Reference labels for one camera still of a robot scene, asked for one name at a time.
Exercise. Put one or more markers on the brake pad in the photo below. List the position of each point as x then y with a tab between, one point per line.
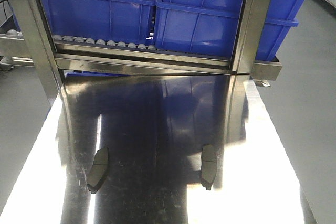
208	166
98	171

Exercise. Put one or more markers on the left blue plastic bin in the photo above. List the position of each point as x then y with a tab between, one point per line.
117	20

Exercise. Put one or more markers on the right blue plastic bin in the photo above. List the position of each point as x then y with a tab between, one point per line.
209	27

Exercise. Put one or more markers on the stainless steel rack frame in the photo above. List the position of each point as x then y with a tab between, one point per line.
51	58

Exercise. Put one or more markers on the roller conveyor track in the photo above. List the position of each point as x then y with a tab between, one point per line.
18	34

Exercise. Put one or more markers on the blue plastic bin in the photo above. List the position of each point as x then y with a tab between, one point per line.
209	27
117	20

